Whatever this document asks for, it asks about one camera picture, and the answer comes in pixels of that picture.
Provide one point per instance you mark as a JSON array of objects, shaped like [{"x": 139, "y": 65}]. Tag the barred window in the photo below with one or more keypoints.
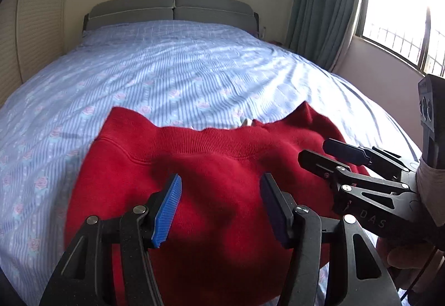
[{"x": 393, "y": 31}]

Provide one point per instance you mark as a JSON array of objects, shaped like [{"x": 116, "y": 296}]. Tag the person's right hand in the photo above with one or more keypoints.
[{"x": 406, "y": 257}]

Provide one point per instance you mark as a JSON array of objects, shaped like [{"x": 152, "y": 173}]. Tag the blue floral striped bedsheet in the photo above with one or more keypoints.
[{"x": 139, "y": 83}]

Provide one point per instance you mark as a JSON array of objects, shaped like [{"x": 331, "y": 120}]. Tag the cream louvred wardrobe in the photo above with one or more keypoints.
[{"x": 31, "y": 20}]

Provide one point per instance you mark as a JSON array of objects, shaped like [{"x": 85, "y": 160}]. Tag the red cartoon print sweater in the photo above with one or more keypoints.
[{"x": 226, "y": 170}]

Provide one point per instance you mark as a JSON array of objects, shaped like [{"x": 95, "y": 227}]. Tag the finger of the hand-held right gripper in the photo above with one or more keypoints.
[
  {"x": 344, "y": 149},
  {"x": 314, "y": 159}
]

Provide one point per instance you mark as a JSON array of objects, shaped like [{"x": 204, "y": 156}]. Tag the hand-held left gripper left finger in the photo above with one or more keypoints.
[{"x": 168, "y": 212}]

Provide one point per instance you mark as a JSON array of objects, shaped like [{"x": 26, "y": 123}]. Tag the grey padded headboard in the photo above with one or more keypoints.
[{"x": 208, "y": 8}]

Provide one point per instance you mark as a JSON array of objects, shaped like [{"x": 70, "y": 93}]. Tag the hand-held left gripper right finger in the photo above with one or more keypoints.
[{"x": 274, "y": 212}]

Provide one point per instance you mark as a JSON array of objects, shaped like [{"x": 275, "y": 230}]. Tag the person's right forearm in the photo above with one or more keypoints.
[{"x": 433, "y": 191}]

